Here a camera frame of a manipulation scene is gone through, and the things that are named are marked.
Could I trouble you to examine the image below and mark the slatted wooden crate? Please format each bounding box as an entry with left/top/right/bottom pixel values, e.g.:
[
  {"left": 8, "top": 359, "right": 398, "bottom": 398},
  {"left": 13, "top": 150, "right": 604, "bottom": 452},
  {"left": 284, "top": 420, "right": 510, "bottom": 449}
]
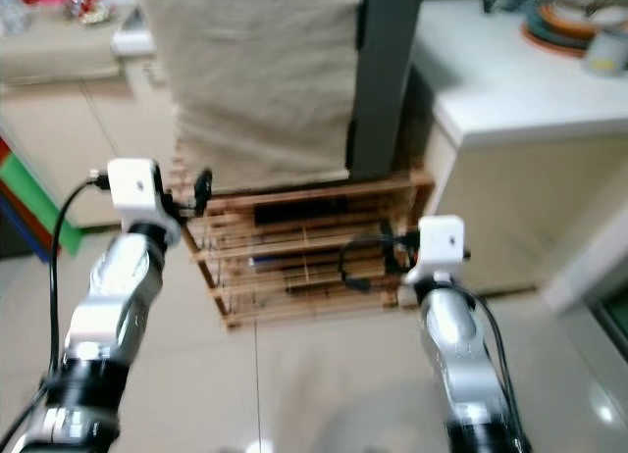
[{"left": 169, "top": 141, "right": 439, "bottom": 330}]

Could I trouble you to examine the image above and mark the beige linen cloth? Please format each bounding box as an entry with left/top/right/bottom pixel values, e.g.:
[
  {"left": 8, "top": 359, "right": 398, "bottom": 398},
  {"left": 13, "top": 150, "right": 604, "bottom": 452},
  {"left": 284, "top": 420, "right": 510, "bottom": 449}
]
[{"left": 135, "top": 0, "right": 365, "bottom": 193}]

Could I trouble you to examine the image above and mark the beige cabinet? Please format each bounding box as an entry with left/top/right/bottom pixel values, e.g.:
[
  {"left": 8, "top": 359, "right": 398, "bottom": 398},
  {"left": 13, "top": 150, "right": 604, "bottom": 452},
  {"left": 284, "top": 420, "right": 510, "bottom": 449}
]
[{"left": 0, "top": 17, "right": 189, "bottom": 230}]

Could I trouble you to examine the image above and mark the white counter cabinet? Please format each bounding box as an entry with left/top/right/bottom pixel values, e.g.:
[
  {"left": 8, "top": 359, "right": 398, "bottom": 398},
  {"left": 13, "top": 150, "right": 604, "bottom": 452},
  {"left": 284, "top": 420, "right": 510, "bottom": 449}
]
[{"left": 407, "top": 0, "right": 628, "bottom": 302}]

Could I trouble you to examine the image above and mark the green plastic bin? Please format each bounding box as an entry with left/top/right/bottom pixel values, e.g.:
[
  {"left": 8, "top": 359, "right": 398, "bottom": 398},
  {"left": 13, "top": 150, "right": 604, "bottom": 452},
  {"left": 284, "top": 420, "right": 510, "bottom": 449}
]
[{"left": 0, "top": 151, "right": 85, "bottom": 258}]

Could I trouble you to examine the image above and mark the blue plastic bin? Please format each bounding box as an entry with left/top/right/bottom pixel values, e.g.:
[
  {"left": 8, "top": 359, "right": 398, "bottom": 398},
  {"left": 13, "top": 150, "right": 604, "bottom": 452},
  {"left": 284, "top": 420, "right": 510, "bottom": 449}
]
[{"left": 0, "top": 190, "right": 62, "bottom": 264}]

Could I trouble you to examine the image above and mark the stack of coloured plates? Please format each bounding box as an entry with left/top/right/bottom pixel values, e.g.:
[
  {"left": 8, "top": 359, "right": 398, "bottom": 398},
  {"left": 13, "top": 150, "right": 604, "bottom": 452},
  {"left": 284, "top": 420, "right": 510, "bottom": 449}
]
[{"left": 518, "top": 0, "right": 602, "bottom": 60}]

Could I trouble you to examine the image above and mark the grey mug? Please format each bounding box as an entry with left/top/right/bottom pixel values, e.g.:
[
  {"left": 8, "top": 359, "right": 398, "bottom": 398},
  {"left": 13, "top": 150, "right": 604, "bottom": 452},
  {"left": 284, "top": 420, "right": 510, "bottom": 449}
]
[{"left": 583, "top": 25, "right": 628, "bottom": 78}]

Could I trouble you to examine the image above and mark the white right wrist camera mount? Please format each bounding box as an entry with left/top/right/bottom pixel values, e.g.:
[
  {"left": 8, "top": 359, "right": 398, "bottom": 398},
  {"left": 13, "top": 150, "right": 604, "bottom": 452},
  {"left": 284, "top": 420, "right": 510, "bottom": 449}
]
[{"left": 398, "top": 214, "right": 468, "bottom": 286}]

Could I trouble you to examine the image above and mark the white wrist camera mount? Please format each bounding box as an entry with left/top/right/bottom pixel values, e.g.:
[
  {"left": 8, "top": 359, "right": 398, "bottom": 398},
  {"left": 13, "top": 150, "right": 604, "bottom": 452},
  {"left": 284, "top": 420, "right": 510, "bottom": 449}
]
[
  {"left": 398, "top": 214, "right": 468, "bottom": 286},
  {"left": 107, "top": 158, "right": 183, "bottom": 248}
]

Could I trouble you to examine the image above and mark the black looped right gripper cable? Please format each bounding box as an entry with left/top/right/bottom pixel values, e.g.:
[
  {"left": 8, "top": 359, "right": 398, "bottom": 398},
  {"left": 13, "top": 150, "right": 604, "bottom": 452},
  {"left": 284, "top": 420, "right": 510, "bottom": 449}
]
[{"left": 338, "top": 233, "right": 392, "bottom": 295}]

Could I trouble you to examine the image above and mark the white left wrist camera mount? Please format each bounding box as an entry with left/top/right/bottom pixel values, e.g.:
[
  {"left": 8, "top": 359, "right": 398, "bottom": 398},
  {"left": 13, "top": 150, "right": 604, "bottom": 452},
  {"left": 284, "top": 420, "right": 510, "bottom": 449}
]
[{"left": 107, "top": 158, "right": 183, "bottom": 248}]

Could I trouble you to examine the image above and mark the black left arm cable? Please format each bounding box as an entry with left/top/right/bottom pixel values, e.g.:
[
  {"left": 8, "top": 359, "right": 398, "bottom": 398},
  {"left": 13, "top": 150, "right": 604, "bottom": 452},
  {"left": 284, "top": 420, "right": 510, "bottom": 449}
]
[{"left": 0, "top": 174, "right": 111, "bottom": 453}]

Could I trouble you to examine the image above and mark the dark grey post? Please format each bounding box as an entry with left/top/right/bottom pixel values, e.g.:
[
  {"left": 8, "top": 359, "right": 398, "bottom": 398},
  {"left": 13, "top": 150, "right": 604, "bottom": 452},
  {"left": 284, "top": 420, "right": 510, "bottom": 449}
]
[{"left": 346, "top": 0, "right": 430, "bottom": 180}]

